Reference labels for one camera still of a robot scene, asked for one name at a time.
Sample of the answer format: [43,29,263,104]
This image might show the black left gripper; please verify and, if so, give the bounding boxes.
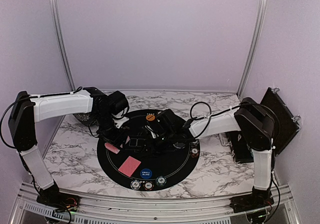
[93,111,128,151]

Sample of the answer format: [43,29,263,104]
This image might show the black dealer button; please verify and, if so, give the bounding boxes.
[173,142,186,150]

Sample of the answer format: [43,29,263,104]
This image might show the orange big blind button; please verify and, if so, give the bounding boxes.
[145,114,156,122]

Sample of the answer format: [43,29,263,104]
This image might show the red playing card deck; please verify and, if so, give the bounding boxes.
[104,142,120,154]

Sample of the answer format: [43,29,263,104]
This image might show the blue small blind button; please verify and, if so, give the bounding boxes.
[140,168,153,180]

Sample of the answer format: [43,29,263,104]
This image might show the red playing card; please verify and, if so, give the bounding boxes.
[118,156,141,177]

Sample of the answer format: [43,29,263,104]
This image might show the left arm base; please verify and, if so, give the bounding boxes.
[36,183,80,212]

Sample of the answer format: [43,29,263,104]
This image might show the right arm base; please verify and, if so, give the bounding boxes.
[229,188,274,224]

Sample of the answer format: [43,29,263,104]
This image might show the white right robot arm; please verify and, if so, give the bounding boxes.
[145,97,280,208]

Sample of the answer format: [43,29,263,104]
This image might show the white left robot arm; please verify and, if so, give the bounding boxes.
[8,87,130,207]

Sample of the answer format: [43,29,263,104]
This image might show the black floral patterned pouch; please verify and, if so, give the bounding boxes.
[73,112,96,127]

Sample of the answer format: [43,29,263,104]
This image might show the round black poker mat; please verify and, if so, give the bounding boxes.
[97,109,200,192]

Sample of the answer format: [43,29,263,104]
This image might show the black poker chip case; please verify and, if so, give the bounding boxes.
[226,87,300,163]

